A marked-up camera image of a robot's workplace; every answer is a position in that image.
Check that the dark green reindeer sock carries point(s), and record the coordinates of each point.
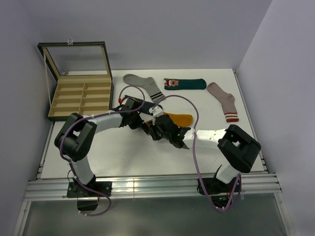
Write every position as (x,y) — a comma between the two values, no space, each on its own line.
(184,84)

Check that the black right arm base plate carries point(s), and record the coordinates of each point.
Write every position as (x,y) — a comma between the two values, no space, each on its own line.
(214,186)

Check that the black compartment box beige lining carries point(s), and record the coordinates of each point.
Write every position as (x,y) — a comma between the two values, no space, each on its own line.
(84,81)

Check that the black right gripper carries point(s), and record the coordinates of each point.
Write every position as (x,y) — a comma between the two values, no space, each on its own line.
(154,136)

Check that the mustard yellow sock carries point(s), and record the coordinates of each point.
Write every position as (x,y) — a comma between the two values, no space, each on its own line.
(181,120)

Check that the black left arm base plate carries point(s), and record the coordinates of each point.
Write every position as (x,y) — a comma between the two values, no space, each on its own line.
(75,190)

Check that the navy santa sock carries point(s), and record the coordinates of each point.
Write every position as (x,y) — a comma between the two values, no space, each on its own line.
(145,108)

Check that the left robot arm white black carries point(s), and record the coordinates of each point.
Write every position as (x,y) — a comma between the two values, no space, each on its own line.
(75,138)

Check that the aluminium rail frame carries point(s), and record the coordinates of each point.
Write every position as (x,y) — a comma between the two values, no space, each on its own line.
(153,193)

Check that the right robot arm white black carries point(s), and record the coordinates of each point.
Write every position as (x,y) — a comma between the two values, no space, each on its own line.
(238,147)

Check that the grey striped sock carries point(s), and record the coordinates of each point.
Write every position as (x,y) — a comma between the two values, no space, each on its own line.
(148,84)

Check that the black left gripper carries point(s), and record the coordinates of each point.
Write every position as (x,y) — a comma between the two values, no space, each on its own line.
(138,124)

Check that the taupe sock red cuff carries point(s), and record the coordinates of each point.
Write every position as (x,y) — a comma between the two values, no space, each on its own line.
(226,100)

